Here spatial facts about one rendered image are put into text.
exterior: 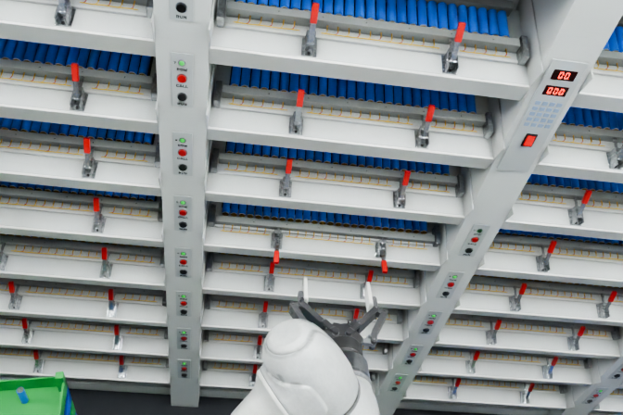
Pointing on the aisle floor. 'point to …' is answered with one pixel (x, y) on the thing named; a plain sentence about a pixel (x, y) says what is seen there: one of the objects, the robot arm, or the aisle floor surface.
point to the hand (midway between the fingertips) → (336, 287)
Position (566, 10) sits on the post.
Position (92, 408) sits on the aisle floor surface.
